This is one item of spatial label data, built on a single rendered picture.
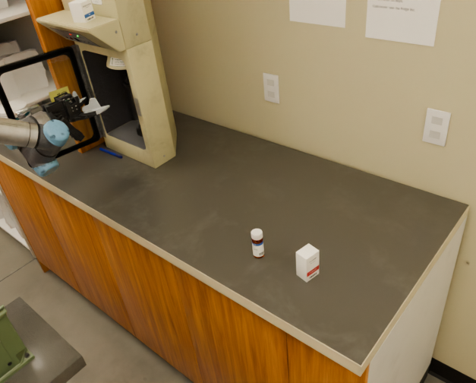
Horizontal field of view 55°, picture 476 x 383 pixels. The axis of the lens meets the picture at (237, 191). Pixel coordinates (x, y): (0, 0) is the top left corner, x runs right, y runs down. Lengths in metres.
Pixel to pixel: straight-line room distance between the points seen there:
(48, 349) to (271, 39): 1.22
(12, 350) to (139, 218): 0.58
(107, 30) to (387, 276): 1.11
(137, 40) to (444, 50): 0.95
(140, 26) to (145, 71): 0.15
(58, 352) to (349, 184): 1.03
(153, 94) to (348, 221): 0.82
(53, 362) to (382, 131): 1.20
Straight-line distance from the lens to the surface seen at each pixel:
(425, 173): 1.63
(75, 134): 1.70
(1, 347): 1.23
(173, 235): 1.47
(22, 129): 1.45
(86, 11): 1.62
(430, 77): 1.49
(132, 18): 1.63
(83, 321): 2.64
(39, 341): 1.33
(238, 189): 1.62
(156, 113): 1.75
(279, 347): 1.37
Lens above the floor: 1.88
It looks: 36 degrees down
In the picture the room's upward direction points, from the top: 7 degrees counter-clockwise
